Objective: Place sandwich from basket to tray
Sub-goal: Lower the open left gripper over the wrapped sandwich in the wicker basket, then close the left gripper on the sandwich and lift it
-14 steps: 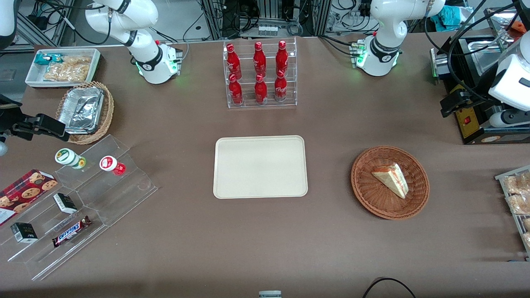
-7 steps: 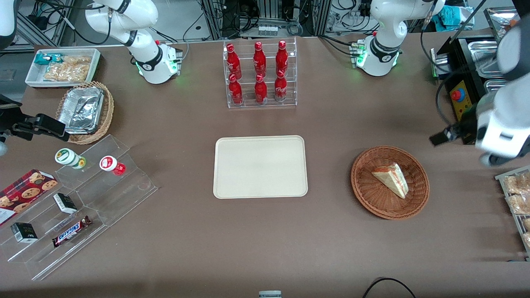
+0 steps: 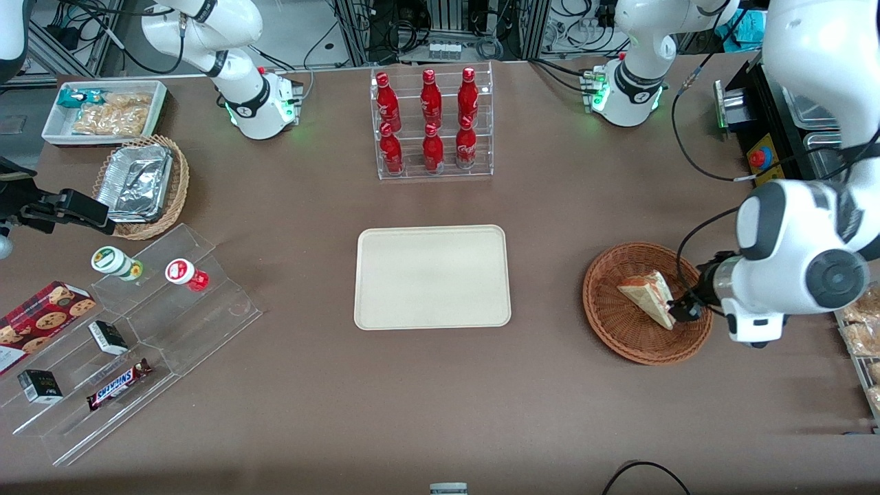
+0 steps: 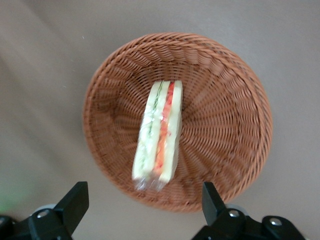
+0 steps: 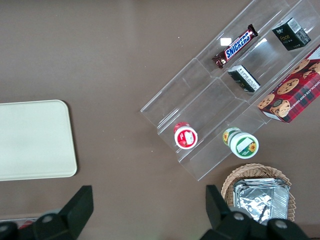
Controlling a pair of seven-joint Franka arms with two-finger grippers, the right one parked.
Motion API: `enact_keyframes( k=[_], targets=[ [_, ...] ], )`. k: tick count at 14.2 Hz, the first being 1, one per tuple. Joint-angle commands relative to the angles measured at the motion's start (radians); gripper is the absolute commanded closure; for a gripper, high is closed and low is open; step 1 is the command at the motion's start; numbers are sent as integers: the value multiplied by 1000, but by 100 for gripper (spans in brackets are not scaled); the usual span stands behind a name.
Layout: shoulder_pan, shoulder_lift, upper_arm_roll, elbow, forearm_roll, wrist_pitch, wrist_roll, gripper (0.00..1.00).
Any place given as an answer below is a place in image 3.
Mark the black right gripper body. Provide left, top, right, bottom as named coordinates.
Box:
left=0, top=179, right=32, bottom=232

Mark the triangular sandwich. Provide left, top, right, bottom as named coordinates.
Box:
left=617, top=270, right=678, bottom=331

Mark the brown round wicker basket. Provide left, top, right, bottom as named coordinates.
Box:
left=582, top=241, right=714, bottom=366

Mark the white rectangular snack tray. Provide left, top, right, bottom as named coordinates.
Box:
left=41, top=80, right=169, bottom=146

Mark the light oval wicker basket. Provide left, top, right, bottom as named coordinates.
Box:
left=93, top=135, right=190, bottom=241

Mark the tray of packaged bread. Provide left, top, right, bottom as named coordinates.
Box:
left=834, top=280, right=880, bottom=428

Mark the silver foil tray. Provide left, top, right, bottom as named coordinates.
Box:
left=782, top=86, right=841, bottom=130

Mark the beige plastic tray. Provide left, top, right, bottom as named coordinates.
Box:
left=353, top=224, right=512, bottom=331

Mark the green lidded small bottle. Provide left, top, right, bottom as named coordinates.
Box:
left=91, top=245, right=144, bottom=283

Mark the silver foil container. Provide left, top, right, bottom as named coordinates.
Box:
left=96, top=143, right=174, bottom=223

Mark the clear bag of crackers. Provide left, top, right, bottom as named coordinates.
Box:
left=72, top=93, right=153, bottom=136

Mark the red chocolate cookie box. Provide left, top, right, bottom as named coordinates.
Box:
left=0, top=280, right=97, bottom=376

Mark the wrapped bread pack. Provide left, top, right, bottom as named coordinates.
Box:
left=843, top=323, right=880, bottom=357
left=844, top=285, right=880, bottom=324

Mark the red lidded small bottle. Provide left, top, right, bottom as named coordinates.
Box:
left=165, top=258, right=210, bottom=292

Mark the teal snack packet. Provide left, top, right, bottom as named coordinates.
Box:
left=56, top=88, right=111, bottom=109

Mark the small black box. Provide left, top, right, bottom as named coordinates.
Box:
left=88, top=320, right=129, bottom=356
left=17, top=369, right=64, bottom=404

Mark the clear acrylic stepped shelf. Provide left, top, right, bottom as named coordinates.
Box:
left=0, top=222, right=263, bottom=467

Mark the snickers chocolate bar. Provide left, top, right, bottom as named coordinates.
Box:
left=86, top=358, right=153, bottom=412

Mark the black box with stop button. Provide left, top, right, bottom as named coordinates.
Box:
left=729, top=58, right=880, bottom=190

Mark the silver metal block device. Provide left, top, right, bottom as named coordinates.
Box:
left=714, top=79, right=751, bottom=133

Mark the clear acrylic bottle rack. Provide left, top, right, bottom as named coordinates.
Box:
left=370, top=62, right=494, bottom=181

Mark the red cola bottle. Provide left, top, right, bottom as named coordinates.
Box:
left=421, top=122, right=446, bottom=173
left=420, top=69, right=443, bottom=126
left=375, top=72, right=402, bottom=126
left=379, top=122, right=405, bottom=175
left=457, top=67, right=480, bottom=124
left=454, top=115, right=478, bottom=171

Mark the teal crumpled bag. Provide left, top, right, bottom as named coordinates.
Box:
left=722, top=8, right=768, bottom=54

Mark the black cable loop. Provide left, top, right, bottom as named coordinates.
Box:
left=602, top=460, right=692, bottom=495

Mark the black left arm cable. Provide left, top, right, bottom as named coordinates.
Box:
left=671, top=58, right=880, bottom=184

